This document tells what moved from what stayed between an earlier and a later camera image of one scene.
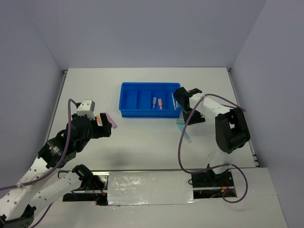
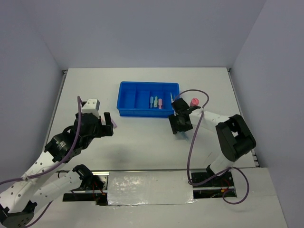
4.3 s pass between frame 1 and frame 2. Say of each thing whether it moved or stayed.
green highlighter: moved
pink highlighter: stayed
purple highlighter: stayed
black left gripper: stayed
